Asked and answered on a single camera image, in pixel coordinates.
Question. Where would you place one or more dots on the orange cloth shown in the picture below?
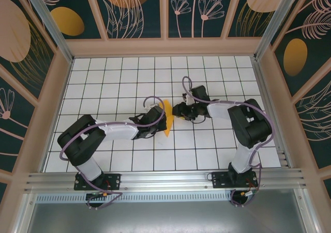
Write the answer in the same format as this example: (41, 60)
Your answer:
(168, 109)

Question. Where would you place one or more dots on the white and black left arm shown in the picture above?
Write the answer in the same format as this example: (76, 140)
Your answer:
(116, 132)

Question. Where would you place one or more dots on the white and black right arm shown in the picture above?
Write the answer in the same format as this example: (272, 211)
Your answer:
(219, 109)

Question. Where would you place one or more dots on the grey metal sheet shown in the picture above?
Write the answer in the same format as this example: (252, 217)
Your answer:
(165, 217)

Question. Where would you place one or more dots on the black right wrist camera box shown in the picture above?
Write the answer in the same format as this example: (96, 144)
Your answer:
(179, 109)

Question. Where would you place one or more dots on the long aluminium mounting rail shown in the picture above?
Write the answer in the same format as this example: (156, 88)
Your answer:
(165, 178)

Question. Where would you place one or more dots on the wall panel pink flowers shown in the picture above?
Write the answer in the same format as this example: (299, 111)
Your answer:
(186, 26)

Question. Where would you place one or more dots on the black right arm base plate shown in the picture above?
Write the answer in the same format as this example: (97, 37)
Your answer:
(219, 180)

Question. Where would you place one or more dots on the aluminium side rail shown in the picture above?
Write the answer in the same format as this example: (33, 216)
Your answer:
(269, 109)

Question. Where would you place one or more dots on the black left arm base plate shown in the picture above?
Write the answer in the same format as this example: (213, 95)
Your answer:
(113, 180)

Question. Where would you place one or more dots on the wall panel pink oval grass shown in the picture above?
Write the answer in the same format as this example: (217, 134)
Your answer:
(238, 16)

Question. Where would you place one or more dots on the wall panel orange circle leaves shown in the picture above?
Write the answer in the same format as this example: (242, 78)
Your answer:
(152, 16)

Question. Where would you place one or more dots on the aluminium frame post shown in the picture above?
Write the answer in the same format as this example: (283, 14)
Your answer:
(51, 26)
(274, 18)

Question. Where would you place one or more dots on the wall panel pink leaf outlines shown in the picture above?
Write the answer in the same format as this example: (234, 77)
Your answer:
(315, 114)

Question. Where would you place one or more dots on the wall panel orange oval fern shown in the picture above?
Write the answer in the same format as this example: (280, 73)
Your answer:
(315, 49)

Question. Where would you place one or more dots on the wall panel small orange oval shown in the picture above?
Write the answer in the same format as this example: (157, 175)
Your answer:
(85, 11)

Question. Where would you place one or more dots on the wall panel single flower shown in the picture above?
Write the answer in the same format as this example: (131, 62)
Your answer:
(13, 129)

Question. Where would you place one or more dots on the wall panel huge pink oval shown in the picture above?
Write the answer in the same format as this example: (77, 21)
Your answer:
(15, 31)

